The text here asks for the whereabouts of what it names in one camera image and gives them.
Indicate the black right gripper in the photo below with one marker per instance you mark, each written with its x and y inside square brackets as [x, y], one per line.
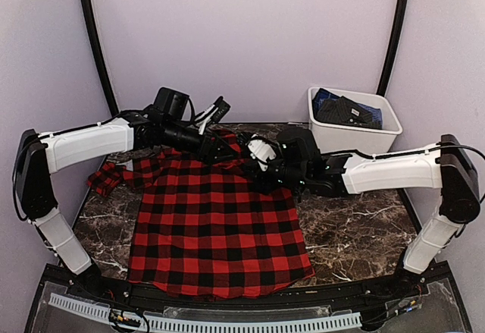
[261, 180]

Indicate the black right frame post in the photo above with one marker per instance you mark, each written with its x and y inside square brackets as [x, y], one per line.
[392, 48]

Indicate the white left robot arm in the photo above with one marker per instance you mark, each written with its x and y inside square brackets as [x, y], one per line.
[41, 156]

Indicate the white plastic bin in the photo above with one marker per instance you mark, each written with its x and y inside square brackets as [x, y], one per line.
[336, 137]

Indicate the white slotted cable duct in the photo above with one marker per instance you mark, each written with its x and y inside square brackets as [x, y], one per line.
[209, 320]

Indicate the black front rail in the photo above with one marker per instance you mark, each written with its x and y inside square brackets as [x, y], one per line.
[366, 293]

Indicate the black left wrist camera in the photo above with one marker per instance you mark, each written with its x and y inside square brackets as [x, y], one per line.
[171, 103]

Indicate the grey striped shirt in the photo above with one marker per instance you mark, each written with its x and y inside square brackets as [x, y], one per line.
[342, 111]

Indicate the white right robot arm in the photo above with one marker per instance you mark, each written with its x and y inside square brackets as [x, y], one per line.
[443, 166]

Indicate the dark blue plaid shirt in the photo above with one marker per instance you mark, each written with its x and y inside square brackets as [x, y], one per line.
[323, 94]

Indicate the black left frame post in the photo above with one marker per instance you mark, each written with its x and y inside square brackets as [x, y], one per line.
[98, 56]

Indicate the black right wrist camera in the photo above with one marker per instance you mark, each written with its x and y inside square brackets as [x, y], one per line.
[291, 146]

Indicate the black frame post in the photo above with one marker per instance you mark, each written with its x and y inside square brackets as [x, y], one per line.
[392, 48]
[98, 56]

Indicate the red black plaid shirt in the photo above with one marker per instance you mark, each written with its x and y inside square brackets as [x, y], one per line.
[205, 229]

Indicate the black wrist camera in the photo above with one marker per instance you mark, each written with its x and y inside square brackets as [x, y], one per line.
[171, 103]
[291, 146]

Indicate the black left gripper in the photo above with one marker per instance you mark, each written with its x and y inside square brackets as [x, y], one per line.
[210, 152]

